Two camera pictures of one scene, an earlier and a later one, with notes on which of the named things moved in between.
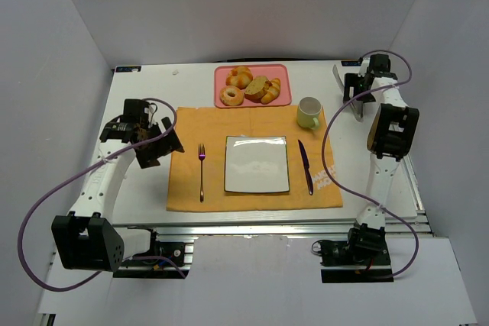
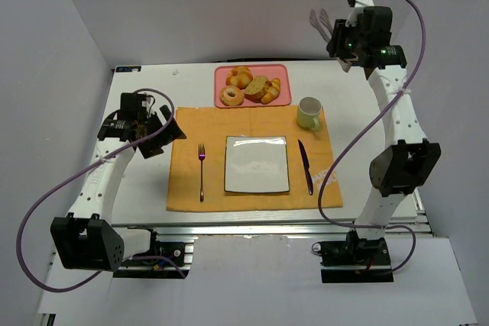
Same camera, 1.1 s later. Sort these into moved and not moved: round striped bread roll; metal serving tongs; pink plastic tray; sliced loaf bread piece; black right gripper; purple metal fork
Moved: metal serving tongs; black right gripper
Not moved: round striped bread roll; purple metal fork; pink plastic tray; sliced loaf bread piece
